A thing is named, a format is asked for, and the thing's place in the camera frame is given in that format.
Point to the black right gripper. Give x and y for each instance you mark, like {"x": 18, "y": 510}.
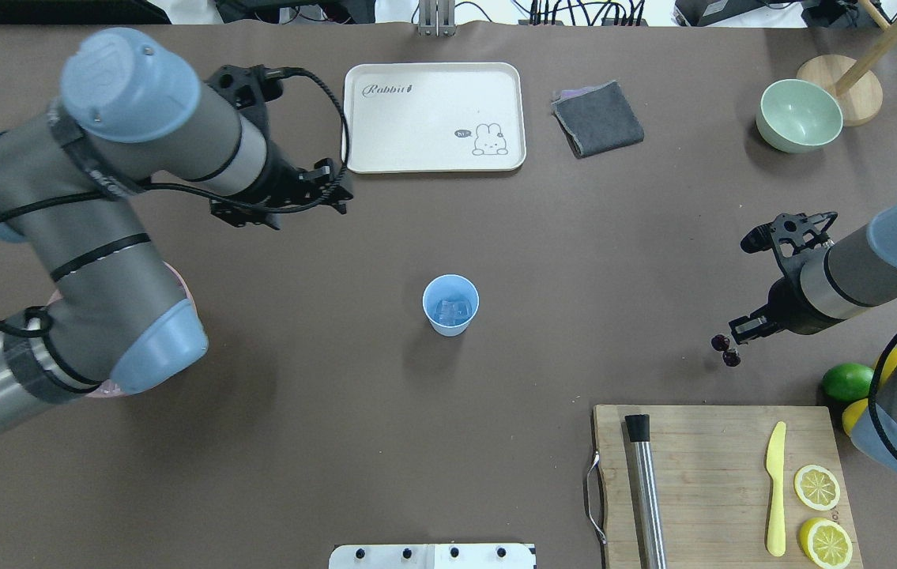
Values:
{"x": 785, "y": 307}

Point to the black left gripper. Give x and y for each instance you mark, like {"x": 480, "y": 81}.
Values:
{"x": 280, "y": 183}

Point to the dark cherries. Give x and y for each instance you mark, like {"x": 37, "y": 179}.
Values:
{"x": 724, "y": 345}

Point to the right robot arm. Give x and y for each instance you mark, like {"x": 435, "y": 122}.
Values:
{"x": 826, "y": 282}

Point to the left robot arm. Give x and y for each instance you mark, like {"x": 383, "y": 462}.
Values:
{"x": 131, "y": 117}

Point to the light blue plastic cup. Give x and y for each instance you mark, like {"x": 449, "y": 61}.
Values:
{"x": 450, "y": 302}

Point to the pink bowl of ice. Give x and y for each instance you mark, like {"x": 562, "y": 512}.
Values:
{"x": 109, "y": 389}

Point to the green lime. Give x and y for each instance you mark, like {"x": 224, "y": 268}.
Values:
{"x": 847, "y": 382}

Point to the whole lemon near board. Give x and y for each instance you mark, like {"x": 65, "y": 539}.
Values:
{"x": 852, "y": 414}

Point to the cream rabbit serving tray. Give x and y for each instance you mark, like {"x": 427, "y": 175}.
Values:
{"x": 441, "y": 117}

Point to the whole lemon outer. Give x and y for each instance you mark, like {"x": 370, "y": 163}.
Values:
{"x": 887, "y": 366}

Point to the bamboo cutting board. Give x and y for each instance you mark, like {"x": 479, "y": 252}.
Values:
{"x": 713, "y": 488}

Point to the lemon half upper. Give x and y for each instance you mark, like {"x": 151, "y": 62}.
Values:
{"x": 817, "y": 487}

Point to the lemon half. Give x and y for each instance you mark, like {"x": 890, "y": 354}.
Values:
{"x": 826, "y": 543}
{"x": 817, "y": 487}

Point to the mint green bowl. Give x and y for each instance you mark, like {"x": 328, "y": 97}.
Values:
{"x": 796, "y": 116}

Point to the yellow plastic knife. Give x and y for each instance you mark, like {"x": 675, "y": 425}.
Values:
{"x": 775, "y": 539}

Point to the lemon half lower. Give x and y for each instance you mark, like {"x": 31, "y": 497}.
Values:
{"x": 826, "y": 543}

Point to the wooden glass drying stand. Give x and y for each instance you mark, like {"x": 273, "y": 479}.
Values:
{"x": 852, "y": 83}

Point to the steel muddler black tip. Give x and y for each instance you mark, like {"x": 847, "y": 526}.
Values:
{"x": 647, "y": 506}

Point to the grey folded cloth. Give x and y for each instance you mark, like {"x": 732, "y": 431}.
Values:
{"x": 597, "y": 119}

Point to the aluminium frame post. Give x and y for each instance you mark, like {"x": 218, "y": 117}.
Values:
{"x": 436, "y": 18}

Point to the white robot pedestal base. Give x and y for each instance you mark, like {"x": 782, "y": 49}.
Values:
{"x": 443, "y": 555}

